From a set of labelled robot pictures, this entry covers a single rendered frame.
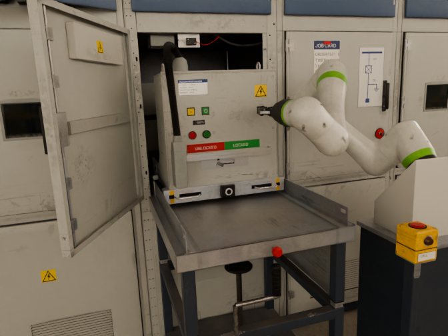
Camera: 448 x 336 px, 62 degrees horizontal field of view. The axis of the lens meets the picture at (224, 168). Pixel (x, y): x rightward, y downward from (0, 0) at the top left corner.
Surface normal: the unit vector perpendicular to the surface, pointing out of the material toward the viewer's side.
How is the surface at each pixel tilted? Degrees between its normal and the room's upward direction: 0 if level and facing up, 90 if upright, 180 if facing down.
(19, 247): 91
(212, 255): 90
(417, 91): 90
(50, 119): 90
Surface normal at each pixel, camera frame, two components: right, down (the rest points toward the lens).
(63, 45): 0.99, -0.01
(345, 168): 0.30, 0.18
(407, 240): -0.95, 0.10
